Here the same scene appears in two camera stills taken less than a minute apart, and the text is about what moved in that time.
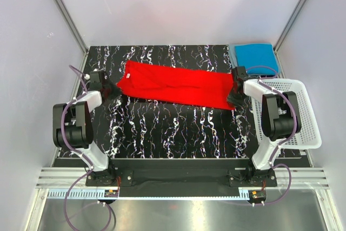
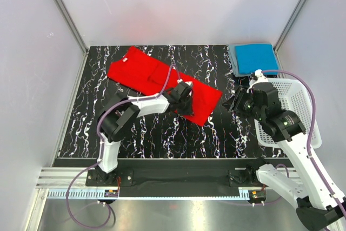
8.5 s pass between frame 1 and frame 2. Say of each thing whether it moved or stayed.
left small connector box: stayed
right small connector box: stayed
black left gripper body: moved
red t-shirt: moved
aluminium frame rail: stayed
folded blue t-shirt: stayed
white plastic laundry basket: stayed
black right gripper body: moved
